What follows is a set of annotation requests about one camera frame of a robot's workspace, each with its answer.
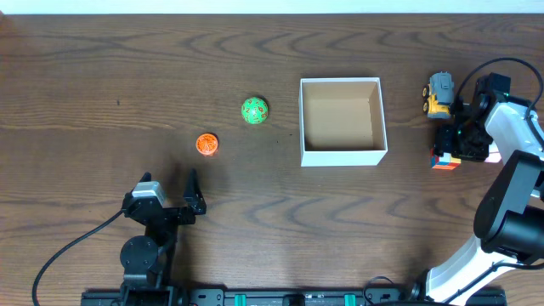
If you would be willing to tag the white cardboard box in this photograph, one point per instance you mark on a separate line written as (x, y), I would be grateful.
(342, 122)

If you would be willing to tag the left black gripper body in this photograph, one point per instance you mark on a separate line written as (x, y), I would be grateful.
(171, 212)

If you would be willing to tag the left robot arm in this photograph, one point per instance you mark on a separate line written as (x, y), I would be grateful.
(147, 259)

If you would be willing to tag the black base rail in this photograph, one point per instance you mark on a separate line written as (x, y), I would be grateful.
(219, 297)

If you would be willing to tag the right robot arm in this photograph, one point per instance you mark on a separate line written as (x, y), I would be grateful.
(507, 231)

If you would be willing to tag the orange numbered ball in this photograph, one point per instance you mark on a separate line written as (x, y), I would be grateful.
(207, 144)

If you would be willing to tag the pink white toy figure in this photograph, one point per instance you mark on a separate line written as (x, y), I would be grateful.
(494, 156)

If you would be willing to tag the colourful puzzle cube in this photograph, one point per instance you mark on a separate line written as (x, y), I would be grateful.
(444, 162)

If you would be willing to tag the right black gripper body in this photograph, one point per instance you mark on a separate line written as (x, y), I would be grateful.
(469, 142)

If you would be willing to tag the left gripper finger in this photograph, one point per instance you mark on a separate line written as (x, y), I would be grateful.
(146, 177)
(193, 196)

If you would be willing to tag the green numbered ball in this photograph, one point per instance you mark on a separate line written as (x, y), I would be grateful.
(254, 110)

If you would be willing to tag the yellow grey toy truck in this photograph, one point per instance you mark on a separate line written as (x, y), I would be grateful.
(438, 95)

